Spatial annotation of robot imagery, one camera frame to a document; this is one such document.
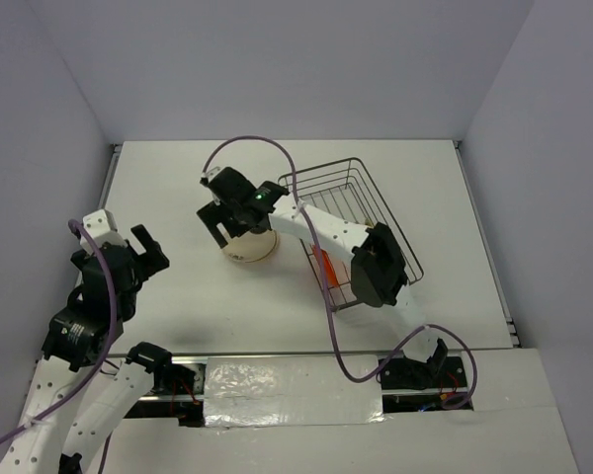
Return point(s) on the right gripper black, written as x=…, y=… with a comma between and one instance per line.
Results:
x=212, y=214

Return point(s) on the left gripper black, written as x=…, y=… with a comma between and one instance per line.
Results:
x=153, y=259

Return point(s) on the cream plate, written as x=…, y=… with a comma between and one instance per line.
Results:
x=246, y=249
x=272, y=241

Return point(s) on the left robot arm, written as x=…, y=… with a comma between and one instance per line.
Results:
x=58, y=432

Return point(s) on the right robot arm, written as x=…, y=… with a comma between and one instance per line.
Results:
x=432, y=351

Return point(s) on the orange plate front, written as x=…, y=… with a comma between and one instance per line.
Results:
x=328, y=268

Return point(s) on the silver tape sheet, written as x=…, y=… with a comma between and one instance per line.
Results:
x=286, y=391

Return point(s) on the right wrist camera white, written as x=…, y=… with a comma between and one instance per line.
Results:
x=209, y=175

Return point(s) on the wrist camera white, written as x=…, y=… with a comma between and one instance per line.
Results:
x=102, y=228
x=209, y=175

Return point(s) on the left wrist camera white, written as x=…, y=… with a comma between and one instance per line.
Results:
x=102, y=228

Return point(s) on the wire dish rack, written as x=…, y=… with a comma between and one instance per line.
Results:
x=395, y=237

